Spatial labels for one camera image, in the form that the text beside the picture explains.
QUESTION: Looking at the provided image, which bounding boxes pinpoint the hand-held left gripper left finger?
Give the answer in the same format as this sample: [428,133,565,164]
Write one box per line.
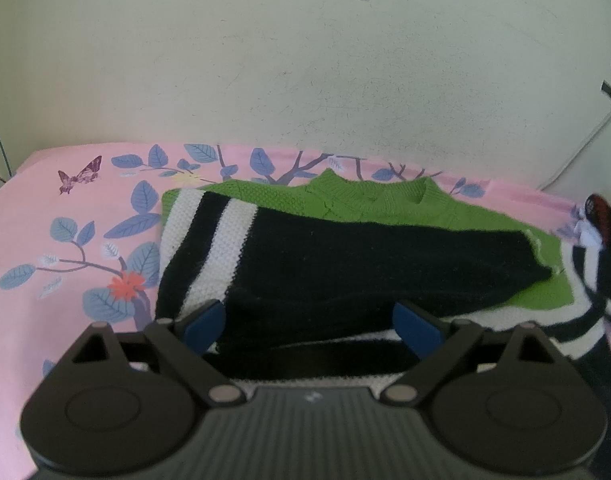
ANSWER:
[60,299,246,408]

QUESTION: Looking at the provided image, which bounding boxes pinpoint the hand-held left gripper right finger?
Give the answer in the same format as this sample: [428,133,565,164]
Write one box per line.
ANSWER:
[383,300,561,406]

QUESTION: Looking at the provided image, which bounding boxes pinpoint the black green white striped sweater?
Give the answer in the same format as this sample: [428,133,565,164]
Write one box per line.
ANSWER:
[155,169,611,391]

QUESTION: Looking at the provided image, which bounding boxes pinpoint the small white cloth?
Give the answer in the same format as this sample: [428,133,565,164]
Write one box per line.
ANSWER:
[570,210,603,246]

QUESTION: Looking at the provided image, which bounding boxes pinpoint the pink floral bed sheet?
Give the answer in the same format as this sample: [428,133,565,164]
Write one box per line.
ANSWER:
[0,142,611,478]

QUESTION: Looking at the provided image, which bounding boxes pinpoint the grey wall cable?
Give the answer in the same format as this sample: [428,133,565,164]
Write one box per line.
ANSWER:
[548,110,611,188]

